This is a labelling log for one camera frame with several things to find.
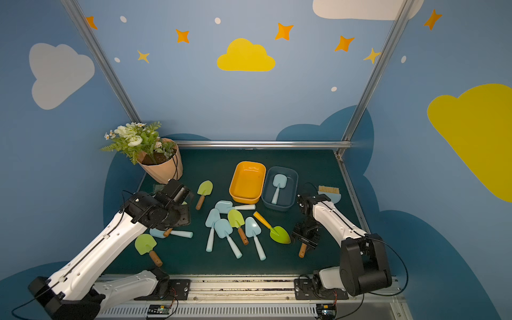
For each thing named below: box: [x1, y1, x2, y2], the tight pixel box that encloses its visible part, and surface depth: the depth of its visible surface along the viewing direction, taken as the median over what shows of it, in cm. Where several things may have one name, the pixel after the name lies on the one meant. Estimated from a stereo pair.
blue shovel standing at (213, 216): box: [205, 208, 221, 253], surface depth 93 cm
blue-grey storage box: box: [261, 166, 299, 212], surface depth 104 cm
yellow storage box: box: [228, 160, 267, 204], surface depth 108 cm
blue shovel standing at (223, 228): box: [214, 218, 243, 260], surface depth 91 cm
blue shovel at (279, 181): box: [271, 174, 288, 205], surface depth 109 cm
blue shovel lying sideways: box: [214, 200, 256, 214], surface depth 98 cm
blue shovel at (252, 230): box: [245, 216, 267, 261], surface depth 92 cm
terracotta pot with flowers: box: [100, 121, 184, 184], surface depth 89 cm
